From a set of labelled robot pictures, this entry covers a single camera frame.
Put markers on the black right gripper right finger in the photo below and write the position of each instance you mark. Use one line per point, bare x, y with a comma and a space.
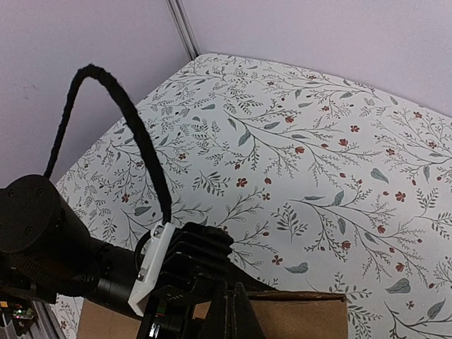
244, 323

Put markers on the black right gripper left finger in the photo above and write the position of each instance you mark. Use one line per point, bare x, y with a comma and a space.
219, 319

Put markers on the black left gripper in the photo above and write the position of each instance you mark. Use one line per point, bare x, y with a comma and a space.
166, 299

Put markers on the brown cardboard box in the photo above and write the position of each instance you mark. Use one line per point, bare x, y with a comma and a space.
281, 314

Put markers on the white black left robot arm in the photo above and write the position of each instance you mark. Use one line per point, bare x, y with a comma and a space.
46, 251

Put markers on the floral patterned table mat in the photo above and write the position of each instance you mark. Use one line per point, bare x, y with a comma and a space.
324, 184

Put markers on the aluminium front rail base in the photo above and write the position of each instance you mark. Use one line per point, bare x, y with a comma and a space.
27, 320

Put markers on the aluminium left frame post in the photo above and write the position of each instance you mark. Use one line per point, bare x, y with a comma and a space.
184, 29

